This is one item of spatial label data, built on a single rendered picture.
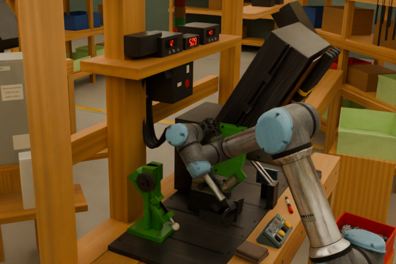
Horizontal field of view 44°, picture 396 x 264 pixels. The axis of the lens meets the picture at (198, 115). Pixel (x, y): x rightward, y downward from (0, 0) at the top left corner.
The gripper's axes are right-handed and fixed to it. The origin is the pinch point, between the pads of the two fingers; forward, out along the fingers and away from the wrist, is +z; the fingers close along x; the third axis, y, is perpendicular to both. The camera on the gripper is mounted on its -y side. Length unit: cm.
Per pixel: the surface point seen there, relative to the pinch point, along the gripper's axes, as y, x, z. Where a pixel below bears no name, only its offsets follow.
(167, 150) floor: -153, 76, 264
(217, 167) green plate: -6.4, -11.1, 2.6
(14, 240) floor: -195, 41, 73
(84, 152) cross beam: -32, 15, -35
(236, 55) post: 9, 44, 72
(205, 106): -6.4, 19.3, 28.1
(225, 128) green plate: 5.4, -0.5, 2.4
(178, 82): 2.8, 23.3, -8.0
